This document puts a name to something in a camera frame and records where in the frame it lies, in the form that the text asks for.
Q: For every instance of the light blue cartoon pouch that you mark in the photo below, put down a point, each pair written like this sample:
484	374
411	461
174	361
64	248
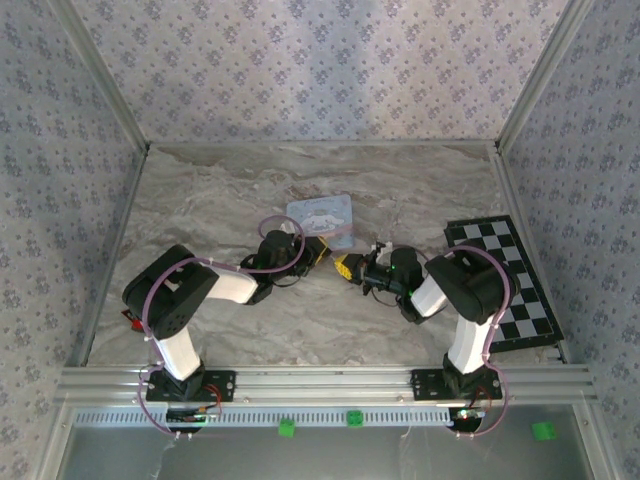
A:
320	215

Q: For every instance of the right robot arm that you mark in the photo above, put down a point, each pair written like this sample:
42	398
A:
475	290

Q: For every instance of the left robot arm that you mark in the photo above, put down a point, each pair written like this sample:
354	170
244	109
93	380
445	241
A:
170	300

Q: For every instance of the black white checkerboard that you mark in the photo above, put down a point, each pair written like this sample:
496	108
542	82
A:
520	280

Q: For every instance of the green plastic block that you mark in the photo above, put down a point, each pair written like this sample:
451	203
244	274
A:
355	419
286	428
544	431

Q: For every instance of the small circuit board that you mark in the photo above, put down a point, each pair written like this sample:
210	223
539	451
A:
195	416
467	415

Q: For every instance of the red block with black label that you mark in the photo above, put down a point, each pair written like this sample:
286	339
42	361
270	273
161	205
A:
134	321

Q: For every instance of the grey sheet metal panel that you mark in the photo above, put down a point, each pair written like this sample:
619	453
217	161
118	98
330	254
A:
350	455

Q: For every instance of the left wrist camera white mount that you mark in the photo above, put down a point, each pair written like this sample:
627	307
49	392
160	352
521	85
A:
287	229

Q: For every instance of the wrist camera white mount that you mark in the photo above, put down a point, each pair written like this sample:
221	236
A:
287	229
383	247

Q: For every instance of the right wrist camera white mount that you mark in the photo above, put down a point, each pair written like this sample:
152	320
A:
383	247

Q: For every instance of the long aluminium frame rail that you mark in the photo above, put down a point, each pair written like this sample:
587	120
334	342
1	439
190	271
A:
325	385

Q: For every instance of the aluminium table side rail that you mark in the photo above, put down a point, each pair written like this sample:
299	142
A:
515	200
113	250

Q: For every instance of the aluminium corner post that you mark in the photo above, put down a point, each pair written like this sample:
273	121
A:
106	75
542	75

